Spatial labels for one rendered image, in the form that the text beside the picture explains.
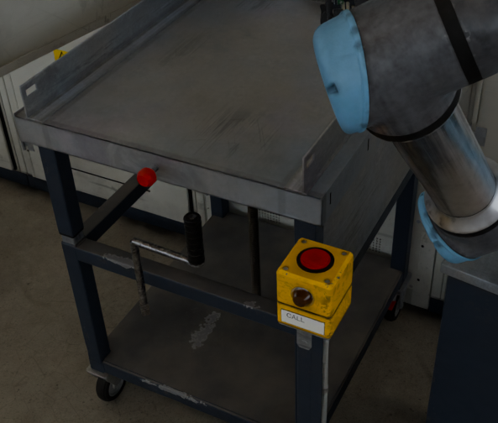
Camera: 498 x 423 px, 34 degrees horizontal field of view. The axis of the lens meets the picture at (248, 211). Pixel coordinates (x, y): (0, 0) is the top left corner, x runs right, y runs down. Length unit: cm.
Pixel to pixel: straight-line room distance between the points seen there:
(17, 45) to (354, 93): 109
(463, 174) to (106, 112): 75
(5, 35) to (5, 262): 100
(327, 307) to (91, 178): 164
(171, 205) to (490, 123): 103
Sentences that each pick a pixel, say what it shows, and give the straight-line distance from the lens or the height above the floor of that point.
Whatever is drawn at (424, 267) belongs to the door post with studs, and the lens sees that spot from 221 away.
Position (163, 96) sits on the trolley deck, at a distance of 155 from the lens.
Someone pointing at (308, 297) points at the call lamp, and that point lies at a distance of 106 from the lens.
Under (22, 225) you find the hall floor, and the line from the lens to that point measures 270.
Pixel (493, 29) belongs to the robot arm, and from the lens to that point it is 78.
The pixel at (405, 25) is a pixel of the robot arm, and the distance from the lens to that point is 78.
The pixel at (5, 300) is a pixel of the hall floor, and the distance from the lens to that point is 244.
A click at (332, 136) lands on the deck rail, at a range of 134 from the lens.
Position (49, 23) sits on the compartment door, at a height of 88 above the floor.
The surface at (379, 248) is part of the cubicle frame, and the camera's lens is 221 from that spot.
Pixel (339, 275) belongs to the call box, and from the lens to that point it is 106.
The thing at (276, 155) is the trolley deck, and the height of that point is 85.
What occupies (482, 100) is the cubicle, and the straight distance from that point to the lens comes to 186.
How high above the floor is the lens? 161
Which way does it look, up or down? 38 degrees down
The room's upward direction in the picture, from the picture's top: 3 degrees counter-clockwise
